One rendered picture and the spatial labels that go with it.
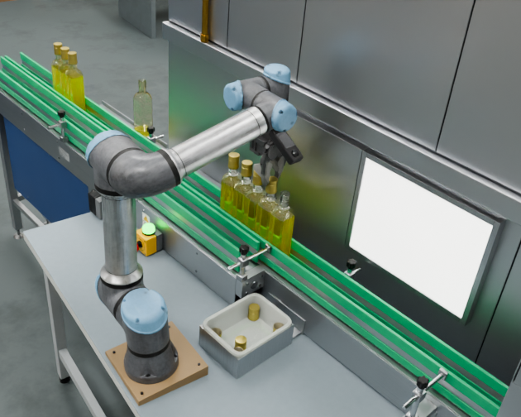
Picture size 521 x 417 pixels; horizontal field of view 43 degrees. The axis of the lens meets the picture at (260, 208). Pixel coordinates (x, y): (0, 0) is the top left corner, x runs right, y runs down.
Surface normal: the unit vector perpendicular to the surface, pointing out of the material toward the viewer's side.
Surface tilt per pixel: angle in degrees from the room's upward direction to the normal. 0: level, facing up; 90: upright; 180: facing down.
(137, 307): 7
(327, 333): 90
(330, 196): 90
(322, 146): 90
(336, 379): 0
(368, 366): 90
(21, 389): 0
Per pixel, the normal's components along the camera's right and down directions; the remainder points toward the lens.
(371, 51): -0.73, 0.34
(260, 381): 0.07, -0.82
